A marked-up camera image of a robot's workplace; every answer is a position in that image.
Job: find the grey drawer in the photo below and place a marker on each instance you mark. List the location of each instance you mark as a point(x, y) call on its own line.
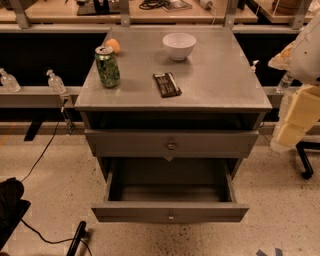
point(154, 190)
point(171, 143)

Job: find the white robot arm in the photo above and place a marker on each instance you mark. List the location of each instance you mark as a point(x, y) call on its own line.
point(299, 111)

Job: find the grey top drawer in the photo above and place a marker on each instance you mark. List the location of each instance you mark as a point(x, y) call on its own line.
point(171, 143)

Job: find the grey drawer cabinet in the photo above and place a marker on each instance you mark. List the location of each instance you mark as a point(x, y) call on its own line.
point(220, 92)

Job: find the black snack bar wrapper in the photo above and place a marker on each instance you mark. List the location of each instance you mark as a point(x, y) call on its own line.
point(167, 85)

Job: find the green soda can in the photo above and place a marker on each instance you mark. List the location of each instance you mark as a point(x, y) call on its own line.
point(107, 66)

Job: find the white bowl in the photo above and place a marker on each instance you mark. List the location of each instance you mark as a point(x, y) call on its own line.
point(179, 45)

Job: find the orange fruit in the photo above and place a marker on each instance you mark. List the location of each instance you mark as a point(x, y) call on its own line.
point(114, 44)

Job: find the small pump bottle behind cabinet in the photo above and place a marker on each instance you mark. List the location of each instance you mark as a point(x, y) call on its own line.
point(254, 65)

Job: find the clear sanitizer pump bottle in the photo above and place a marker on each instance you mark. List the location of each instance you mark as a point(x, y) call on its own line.
point(55, 83)

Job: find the clear water bottle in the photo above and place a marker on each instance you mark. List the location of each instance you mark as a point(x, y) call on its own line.
point(284, 83)

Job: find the black stand leg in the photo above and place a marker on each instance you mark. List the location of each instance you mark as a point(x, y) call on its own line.
point(79, 234)

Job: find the black table leg right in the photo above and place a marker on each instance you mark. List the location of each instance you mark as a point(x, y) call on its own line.
point(301, 147)

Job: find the clear sanitizer bottle far left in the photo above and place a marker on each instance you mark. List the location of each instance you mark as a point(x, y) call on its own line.
point(9, 81)

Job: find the black object lower left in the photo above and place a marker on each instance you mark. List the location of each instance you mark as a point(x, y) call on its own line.
point(12, 207)

